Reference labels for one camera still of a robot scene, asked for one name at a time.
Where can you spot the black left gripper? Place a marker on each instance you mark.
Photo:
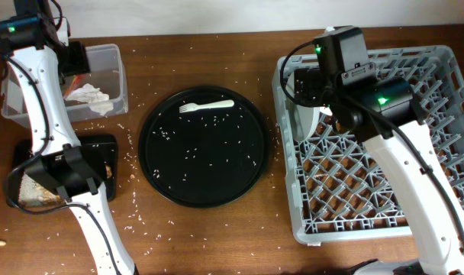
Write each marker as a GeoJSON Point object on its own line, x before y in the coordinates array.
{"type": "Point", "coordinates": [82, 64]}

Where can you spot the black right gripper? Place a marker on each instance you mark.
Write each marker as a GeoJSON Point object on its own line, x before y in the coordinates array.
{"type": "Point", "coordinates": [308, 82]}

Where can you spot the red snack wrapper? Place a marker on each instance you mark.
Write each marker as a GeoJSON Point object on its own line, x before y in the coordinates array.
{"type": "Point", "coordinates": [74, 84]}

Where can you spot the grey plate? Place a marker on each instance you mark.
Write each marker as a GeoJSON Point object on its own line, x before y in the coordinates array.
{"type": "Point", "coordinates": [303, 120]}

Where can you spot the white tissue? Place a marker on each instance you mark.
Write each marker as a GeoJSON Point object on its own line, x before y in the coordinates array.
{"type": "Point", "coordinates": [97, 100]}

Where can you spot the white plastic fork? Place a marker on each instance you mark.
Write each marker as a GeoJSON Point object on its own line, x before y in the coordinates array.
{"type": "Point", "coordinates": [193, 107]}

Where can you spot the rice and peanut waste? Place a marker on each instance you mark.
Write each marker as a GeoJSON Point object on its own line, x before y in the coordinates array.
{"type": "Point", "coordinates": [32, 194]}

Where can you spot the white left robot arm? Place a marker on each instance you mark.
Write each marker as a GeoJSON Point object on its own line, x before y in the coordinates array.
{"type": "Point", "coordinates": [41, 57]}

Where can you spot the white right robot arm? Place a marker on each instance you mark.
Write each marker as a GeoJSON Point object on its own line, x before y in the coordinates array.
{"type": "Point", "coordinates": [387, 118]}

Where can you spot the grey dishwasher rack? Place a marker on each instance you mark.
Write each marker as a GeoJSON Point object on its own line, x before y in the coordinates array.
{"type": "Point", "coordinates": [336, 191]}

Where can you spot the clear plastic bin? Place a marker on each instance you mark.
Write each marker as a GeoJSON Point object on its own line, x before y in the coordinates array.
{"type": "Point", "coordinates": [107, 72]}

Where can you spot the black rectangular bin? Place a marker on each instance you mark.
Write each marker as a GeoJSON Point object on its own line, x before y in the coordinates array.
{"type": "Point", "coordinates": [106, 153]}

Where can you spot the round black tray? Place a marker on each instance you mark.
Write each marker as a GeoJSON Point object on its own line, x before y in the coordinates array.
{"type": "Point", "coordinates": [206, 158]}

